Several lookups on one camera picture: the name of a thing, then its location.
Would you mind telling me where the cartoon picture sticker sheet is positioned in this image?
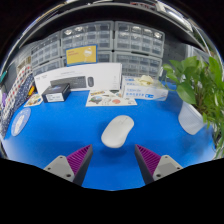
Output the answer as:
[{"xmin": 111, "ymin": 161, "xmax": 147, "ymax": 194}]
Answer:
[{"xmin": 85, "ymin": 89, "xmax": 138, "ymax": 108}]

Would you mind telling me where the white computer mouse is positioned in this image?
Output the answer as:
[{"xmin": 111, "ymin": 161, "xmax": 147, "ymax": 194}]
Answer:
[{"xmin": 100, "ymin": 114, "xmax": 135, "ymax": 149}]

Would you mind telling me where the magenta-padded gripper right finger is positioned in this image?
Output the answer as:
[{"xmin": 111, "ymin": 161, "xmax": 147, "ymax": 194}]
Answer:
[{"xmin": 134, "ymin": 143, "xmax": 184, "ymax": 185}]

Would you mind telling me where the small black box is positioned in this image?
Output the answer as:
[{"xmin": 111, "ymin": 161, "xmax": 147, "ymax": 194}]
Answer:
[{"xmin": 41, "ymin": 82, "xmax": 72, "ymax": 104}]

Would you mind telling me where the white metal rack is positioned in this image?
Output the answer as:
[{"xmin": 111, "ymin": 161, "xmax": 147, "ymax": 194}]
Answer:
[{"xmin": 191, "ymin": 19, "xmax": 223, "ymax": 66}]

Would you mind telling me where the white blue tissue box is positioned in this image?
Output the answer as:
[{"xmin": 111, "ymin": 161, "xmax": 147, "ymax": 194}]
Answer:
[{"xmin": 120, "ymin": 74, "xmax": 169, "ymax": 102}]

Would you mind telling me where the navy polka dot cloth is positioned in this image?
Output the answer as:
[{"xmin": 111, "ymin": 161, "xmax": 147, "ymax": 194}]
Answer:
[{"xmin": 0, "ymin": 74, "xmax": 36, "ymax": 138}]

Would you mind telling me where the red blue checkered cloth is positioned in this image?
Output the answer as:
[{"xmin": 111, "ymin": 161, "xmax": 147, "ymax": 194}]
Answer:
[{"xmin": 4, "ymin": 64, "xmax": 34, "ymax": 114}]

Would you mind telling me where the round light blue mouse pad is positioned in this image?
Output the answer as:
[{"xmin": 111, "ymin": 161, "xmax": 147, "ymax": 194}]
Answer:
[{"xmin": 10, "ymin": 107, "xmax": 32, "ymax": 138}]

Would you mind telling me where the long white keyboard box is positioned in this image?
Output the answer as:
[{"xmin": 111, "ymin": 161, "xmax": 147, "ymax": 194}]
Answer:
[{"xmin": 34, "ymin": 62, "xmax": 123, "ymax": 96}]

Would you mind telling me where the yellow blue-edged box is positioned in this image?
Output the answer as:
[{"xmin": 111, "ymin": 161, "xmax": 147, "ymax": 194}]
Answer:
[{"xmin": 64, "ymin": 44, "xmax": 98, "ymax": 67}]

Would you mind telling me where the green plant in white pot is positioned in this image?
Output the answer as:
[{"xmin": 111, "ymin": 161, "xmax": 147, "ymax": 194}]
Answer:
[{"xmin": 162, "ymin": 55, "xmax": 224, "ymax": 159}]

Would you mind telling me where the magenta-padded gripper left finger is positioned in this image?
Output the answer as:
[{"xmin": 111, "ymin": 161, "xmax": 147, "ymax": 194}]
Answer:
[{"xmin": 43, "ymin": 143, "xmax": 94, "ymax": 187}]

